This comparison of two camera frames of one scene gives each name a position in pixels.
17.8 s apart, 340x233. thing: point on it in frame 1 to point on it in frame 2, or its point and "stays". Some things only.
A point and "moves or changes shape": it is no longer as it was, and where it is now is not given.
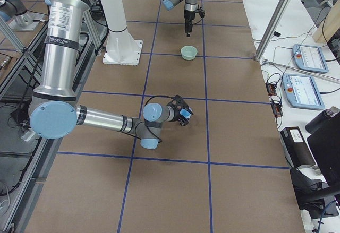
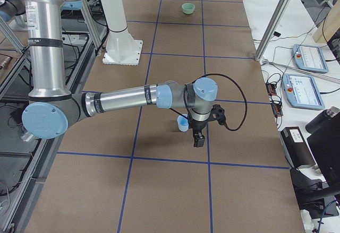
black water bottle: x=321 y=119 stays
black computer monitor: x=325 y=143 stays
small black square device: x=277 y=34 stays
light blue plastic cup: x=185 y=113 moves or changes shape
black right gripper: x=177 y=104 to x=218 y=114
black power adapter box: x=296 y=148 stays
